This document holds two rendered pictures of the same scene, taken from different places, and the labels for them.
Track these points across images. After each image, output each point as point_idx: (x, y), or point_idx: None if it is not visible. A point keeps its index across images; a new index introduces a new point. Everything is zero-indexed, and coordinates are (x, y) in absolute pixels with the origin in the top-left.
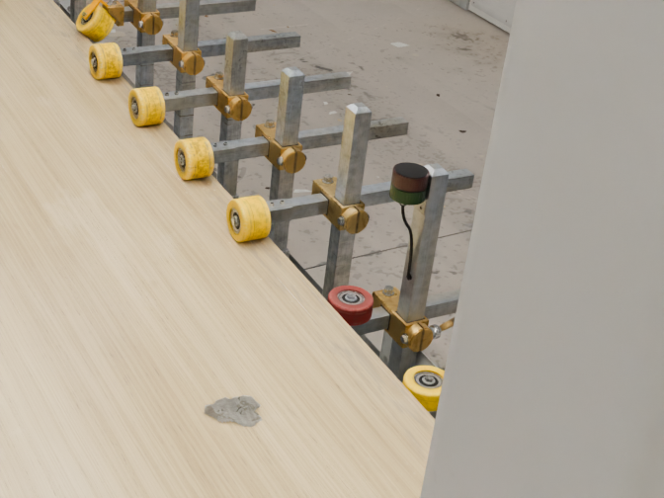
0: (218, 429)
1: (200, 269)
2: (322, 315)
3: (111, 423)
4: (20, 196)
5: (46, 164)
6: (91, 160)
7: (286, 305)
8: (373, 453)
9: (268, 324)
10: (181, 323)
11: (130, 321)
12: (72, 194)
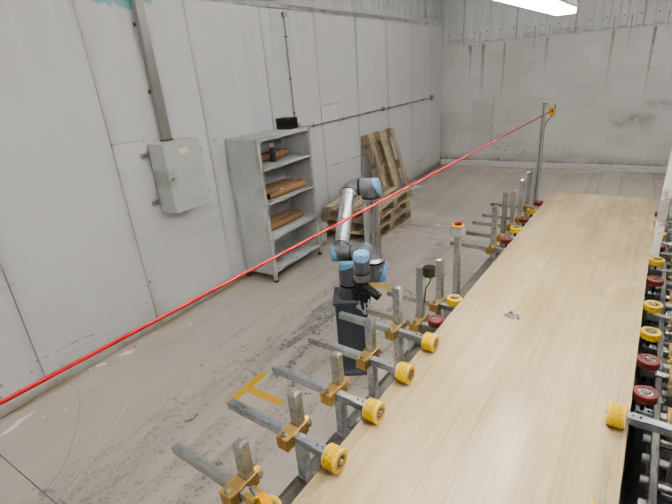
0: (522, 315)
1: (463, 349)
2: (451, 320)
3: (549, 329)
4: (487, 414)
5: (453, 424)
6: (431, 414)
7: (456, 327)
8: (492, 296)
9: (470, 326)
10: (494, 339)
11: (509, 347)
12: (463, 402)
